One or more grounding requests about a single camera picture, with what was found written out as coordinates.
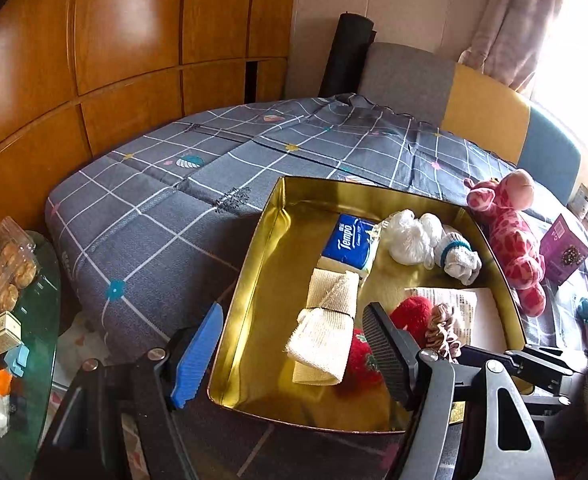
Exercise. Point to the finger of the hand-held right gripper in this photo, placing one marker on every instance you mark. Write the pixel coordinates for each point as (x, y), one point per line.
(539, 360)
(549, 387)

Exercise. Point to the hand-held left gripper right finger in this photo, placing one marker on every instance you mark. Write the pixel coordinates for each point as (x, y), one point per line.
(386, 350)

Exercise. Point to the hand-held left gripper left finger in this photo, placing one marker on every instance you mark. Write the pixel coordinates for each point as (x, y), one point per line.
(198, 355)

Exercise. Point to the red fluffy plush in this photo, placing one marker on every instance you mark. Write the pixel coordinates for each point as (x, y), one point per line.
(361, 365)

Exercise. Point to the pink brown satin scrunchie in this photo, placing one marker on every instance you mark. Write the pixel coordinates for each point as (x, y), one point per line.
(444, 330)

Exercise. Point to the white printed soft packet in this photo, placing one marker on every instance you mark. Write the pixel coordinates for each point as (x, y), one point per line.
(484, 320)

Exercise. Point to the beige cloth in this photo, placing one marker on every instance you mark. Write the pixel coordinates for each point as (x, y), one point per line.
(319, 330)

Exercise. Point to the gold metal tin box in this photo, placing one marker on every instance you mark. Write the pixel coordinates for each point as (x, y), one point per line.
(269, 310)

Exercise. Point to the blue white tissue pack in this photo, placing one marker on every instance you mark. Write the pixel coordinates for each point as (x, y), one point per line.
(349, 245)

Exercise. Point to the purple cardboard box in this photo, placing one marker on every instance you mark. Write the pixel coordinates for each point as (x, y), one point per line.
(564, 250)

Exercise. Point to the pink spotted giraffe plush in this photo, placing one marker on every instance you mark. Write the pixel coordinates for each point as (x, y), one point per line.
(516, 245)

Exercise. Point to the white crumpled plastic bag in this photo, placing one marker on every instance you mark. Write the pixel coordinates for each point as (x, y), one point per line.
(409, 240)

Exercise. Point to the white rolled socks teal band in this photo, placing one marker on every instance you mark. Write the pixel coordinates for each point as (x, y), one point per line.
(456, 260)

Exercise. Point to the white floral cloth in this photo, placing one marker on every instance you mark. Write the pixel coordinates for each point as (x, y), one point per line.
(83, 345)

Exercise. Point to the grey checked bed sheet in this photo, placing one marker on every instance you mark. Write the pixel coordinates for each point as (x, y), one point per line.
(148, 240)

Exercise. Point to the green glass table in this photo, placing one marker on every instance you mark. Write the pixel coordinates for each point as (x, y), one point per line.
(36, 310)

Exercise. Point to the blue plastic clip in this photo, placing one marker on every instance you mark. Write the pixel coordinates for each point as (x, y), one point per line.
(18, 360)

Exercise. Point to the small green white box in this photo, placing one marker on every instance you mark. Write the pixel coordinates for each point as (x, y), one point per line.
(1, 332)

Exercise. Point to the clear plastic pastry box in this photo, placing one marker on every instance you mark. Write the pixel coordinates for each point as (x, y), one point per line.
(8, 270)

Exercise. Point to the blue yellow grey headboard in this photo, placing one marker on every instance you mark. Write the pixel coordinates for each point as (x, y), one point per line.
(484, 105)

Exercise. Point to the window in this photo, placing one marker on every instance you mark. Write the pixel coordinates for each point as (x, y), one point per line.
(574, 60)

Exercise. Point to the black rolled yoga mat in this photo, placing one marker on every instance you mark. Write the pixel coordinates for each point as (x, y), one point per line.
(346, 55)

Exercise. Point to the beige curtain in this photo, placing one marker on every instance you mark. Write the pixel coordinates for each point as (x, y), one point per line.
(514, 25)

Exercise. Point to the wooden wardrobe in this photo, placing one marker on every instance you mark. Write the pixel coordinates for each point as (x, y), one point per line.
(123, 35)

